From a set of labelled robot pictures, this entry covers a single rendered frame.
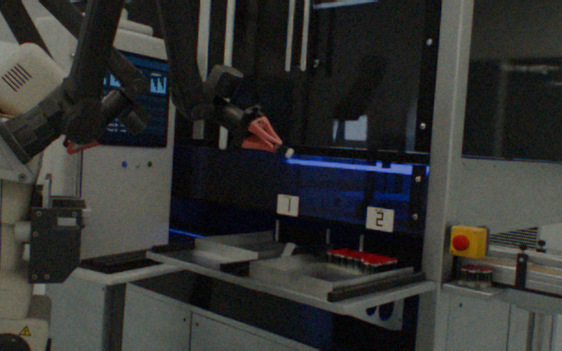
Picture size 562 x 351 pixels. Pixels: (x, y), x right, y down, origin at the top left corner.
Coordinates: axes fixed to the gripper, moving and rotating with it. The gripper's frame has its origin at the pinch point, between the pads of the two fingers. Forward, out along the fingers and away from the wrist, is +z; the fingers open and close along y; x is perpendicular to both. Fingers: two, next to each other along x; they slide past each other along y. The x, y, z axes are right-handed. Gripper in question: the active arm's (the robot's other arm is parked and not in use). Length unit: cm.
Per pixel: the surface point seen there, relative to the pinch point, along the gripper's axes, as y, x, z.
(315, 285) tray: 20.5, 8.1, 24.0
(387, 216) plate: 16.0, -31.1, 28.9
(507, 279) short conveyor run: 12, -28, 63
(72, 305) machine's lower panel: 155, -61, -71
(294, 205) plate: 35, -41, 3
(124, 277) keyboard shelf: 62, -2, -25
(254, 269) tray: 30.8, 2.2, 9.0
